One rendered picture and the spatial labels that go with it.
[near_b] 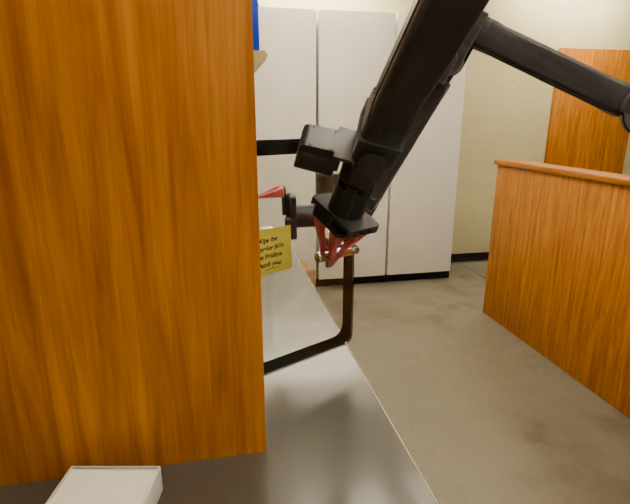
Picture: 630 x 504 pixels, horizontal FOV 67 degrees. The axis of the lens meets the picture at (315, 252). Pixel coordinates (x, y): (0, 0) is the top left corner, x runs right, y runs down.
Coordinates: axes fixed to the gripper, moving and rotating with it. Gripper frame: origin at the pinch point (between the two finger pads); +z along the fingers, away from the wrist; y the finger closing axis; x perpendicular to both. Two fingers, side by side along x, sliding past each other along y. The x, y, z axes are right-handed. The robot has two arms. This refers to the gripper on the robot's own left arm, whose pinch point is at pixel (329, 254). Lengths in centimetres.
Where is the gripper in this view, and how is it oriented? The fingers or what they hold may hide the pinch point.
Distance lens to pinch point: 80.7
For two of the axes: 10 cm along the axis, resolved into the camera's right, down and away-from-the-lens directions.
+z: -2.6, 7.8, 5.7
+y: 5.7, 6.0, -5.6
